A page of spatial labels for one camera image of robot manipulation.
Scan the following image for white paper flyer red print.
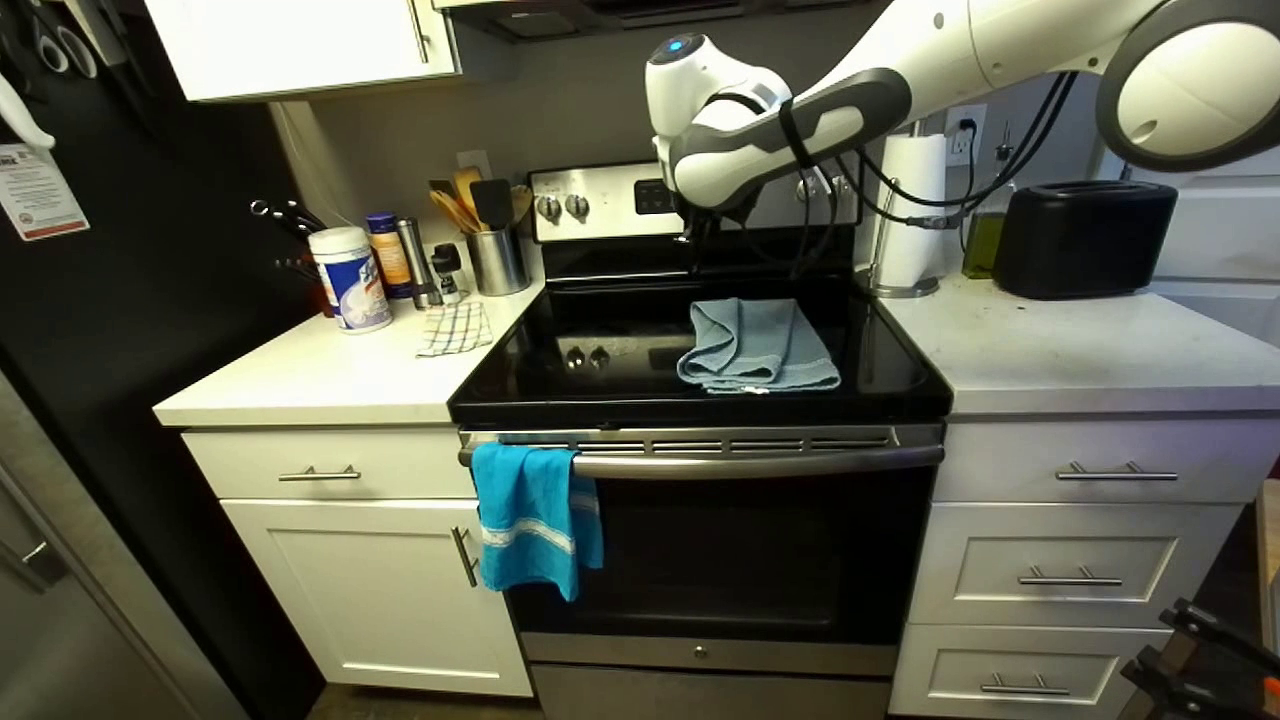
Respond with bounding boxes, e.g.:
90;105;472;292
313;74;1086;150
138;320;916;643
0;136;96;247

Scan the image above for steel utensil holder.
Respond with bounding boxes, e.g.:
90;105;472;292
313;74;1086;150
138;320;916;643
467;224;528;298

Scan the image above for steel handle of panel drawer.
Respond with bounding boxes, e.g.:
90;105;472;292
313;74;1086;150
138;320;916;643
1010;567;1126;594

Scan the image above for lowest white panel drawer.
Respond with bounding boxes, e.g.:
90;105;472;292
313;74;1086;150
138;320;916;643
889;618;1181;720

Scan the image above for steel cabinet door handle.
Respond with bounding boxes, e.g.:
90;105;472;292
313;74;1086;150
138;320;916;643
446;524;482;591

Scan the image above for black toaster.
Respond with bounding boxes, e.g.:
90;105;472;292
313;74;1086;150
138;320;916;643
993;177;1182;302

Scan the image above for black glass top stove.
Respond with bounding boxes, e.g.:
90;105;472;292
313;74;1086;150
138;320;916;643
444;157;955;720

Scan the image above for white wipes canister blue label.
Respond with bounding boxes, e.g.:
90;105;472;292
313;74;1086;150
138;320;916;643
303;221;397;337

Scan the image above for steel handle of lowest drawer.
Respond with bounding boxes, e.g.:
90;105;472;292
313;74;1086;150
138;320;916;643
974;671;1070;699

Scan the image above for light blue towel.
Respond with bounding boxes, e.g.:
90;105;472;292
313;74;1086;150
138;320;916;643
669;292;848;398

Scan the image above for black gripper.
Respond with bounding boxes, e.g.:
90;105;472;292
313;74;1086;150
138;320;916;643
681;196;739;250

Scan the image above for white cabinet door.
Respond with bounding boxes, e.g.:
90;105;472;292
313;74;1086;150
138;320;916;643
221;496;537;699

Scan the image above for black refrigerator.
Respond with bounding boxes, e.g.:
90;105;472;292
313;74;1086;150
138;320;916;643
0;0;333;720

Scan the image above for white drawer beside refrigerator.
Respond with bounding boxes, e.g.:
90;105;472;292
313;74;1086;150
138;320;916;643
179;422;481;502

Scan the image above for black spatula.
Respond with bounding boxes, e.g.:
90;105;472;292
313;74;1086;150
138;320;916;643
467;170;524;237

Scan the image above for bright blue towel white stripe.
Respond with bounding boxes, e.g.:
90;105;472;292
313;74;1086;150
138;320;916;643
465;439;606;606

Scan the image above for green bottle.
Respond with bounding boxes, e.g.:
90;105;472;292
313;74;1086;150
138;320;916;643
961;213;1003;284

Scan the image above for scissors with black handles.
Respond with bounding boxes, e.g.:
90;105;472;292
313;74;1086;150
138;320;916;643
23;0;130;78

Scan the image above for dark range hood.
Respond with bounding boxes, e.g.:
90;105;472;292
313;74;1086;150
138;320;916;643
437;0;882;41

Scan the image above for small dark shaker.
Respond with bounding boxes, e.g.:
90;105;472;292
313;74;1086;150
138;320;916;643
428;237;472;302

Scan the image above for steel handle of shallow drawer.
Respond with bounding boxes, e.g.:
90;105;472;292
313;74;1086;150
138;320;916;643
1050;459;1182;485

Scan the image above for steel handle beside refrigerator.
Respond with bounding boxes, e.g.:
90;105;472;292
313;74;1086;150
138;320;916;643
273;459;369;489

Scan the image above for white paper towel roll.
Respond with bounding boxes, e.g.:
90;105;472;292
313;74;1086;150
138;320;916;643
874;127;967;295

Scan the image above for white drawer with panel front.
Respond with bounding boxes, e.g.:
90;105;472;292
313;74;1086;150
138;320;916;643
916;500;1246;630

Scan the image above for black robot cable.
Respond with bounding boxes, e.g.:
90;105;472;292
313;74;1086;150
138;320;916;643
795;66;1086;233

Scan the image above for wooden spoon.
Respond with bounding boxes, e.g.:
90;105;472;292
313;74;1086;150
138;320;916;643
423;177;482;238

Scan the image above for orange spice bottle blue cap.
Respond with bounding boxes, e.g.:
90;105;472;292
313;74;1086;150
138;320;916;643
362;213;420;298

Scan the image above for steel oven door handle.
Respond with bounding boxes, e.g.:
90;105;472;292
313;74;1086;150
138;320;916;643
457;427;946;485

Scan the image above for white hook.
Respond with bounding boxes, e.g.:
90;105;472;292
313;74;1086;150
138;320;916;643
0;71;58;150

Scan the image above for white wall cabinet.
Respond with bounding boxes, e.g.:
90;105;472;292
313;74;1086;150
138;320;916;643
138;0;465;107

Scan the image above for dark glass bottle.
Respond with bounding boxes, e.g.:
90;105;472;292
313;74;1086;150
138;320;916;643
246;196;333;320

